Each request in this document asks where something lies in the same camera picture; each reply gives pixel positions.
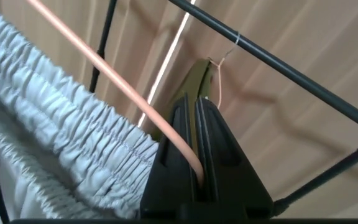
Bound pale grey shorts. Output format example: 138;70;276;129
0;2;160;221

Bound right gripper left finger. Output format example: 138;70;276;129
140;95;199;219

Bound pink clothes hanger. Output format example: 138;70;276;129
25;0;205;187
208;40;241;110

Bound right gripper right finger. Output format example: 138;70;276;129
196;96;275;219

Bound black clothes rack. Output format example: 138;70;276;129
88;0;358;218

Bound green long-sleeved shirt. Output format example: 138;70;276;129
149;58;214;150

